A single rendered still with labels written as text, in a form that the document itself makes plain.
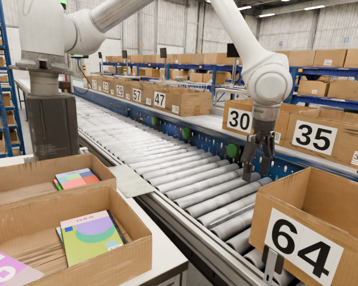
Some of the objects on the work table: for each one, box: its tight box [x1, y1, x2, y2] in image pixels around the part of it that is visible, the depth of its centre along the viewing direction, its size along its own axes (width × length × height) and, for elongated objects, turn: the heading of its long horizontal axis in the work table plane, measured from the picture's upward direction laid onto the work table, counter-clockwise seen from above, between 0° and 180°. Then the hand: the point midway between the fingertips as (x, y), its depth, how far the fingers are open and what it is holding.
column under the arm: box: [23, 92, 82, 163], centre depth 107 cm, size 26×26×33 cm
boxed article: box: [0, 250, 45, 286], centre depth 51 cm, size 8×16×2 cm, turn 58°
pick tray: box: [0, 184, 152, 286], centre depth 55 cm, size 28×38×10 cm
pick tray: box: [0, 153, 117, 213], centre depth 81 cm, size 28×38×10 cm
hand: (255, 172), depth 88 cm, fingers open, 10 cm apart
